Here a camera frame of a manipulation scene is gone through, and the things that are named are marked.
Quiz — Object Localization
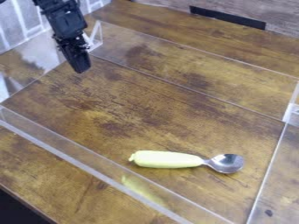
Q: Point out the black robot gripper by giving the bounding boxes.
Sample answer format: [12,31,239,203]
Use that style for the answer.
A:
[32,0,91,74]

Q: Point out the green handled metal spoon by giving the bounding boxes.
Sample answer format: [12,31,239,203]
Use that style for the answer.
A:
[128,150,244,174]

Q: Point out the clear acrylic enclosure walls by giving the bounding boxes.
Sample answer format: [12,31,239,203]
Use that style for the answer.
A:
[0,0,299,224]

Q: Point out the black strip on back wall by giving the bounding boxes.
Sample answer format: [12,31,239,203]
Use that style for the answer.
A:
[189,5,267,30]

